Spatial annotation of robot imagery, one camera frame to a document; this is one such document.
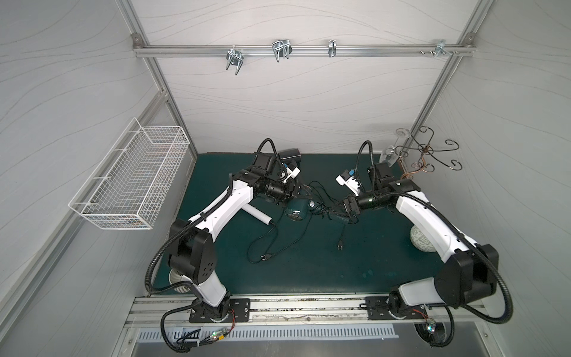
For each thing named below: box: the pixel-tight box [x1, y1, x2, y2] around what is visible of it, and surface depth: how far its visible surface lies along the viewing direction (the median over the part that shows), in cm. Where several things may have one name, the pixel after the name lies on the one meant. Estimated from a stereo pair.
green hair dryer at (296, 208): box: [285, 197, 316, 221], surface depth 72 cm
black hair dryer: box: [278, 148, 302, 163], surface depth 117 cm
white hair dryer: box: [230, 197, 273, 226], surface depth 95 cm
